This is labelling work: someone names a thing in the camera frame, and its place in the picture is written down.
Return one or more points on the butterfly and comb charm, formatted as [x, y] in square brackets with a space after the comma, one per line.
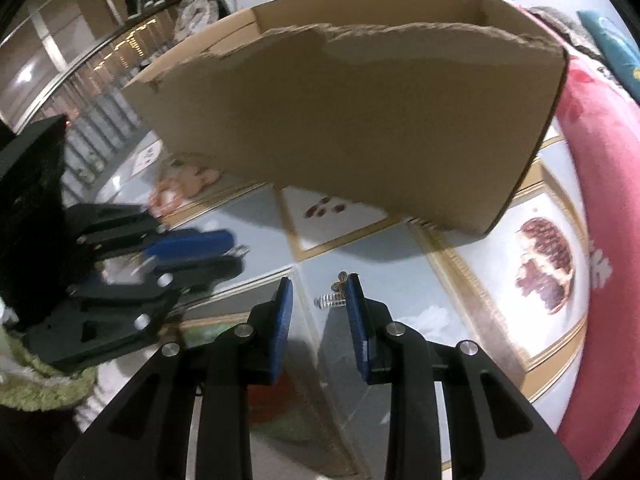
[330, 301]

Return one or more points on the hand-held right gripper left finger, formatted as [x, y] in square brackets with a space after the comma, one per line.
[280, 335]

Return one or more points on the person's left forearm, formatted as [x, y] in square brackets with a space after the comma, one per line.
[35, 390]

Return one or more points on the metal railing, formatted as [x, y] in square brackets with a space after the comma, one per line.
[90, 85]

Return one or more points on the brown cardboard box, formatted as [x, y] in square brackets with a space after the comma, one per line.
[350, 135]

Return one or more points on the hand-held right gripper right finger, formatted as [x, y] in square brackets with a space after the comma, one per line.
[357, 335]

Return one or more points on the fruit-print tablecloth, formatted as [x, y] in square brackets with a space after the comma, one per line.
[400, 280]

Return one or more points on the pile of light clothes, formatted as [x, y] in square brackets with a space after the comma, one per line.
[200, 15]

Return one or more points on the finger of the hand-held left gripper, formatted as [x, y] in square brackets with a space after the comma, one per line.
[210, 272]
[200, 242]

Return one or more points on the blue printed pillow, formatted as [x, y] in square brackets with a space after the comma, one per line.
[615, 50]

